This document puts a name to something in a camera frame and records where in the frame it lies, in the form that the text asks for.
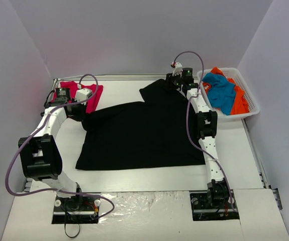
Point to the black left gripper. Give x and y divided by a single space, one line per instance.
76 110

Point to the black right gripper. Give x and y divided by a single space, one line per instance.
171 82

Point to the black t-shirt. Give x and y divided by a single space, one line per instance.
145 134

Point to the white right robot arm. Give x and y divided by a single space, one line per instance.
181 79

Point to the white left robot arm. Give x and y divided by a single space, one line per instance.
40 157

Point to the red folded t-shirt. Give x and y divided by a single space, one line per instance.
91 103

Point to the blue t-shirt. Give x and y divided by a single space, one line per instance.
220 92

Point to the white plastic basket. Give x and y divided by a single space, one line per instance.
233 73

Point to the orange t-shirt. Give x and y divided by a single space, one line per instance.
241 105

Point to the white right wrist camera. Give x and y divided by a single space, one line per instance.
177 69

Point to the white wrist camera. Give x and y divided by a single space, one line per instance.
177 69
82 95

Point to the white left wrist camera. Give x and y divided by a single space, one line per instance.
82 95

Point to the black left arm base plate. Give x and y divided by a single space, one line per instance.
79 209

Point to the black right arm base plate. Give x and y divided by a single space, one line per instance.
202 210

